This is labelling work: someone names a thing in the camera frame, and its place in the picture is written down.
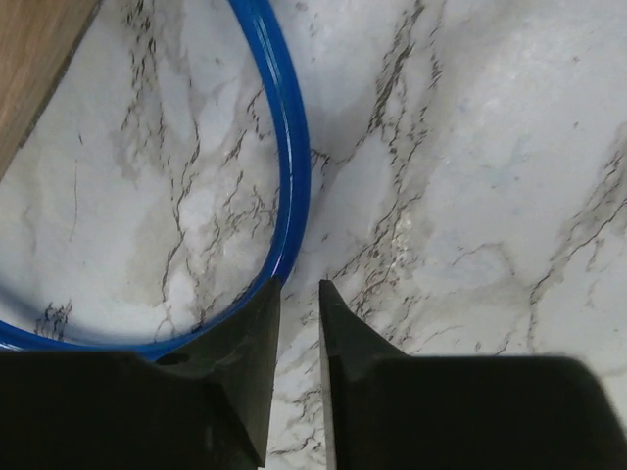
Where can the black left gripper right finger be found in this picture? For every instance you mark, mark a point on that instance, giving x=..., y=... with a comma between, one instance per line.
x=385, y=409

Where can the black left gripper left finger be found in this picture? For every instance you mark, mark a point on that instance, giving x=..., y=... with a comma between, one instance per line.
x=205, y=405

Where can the wooden board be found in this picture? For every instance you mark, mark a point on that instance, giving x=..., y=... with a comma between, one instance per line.
x=38, y=40

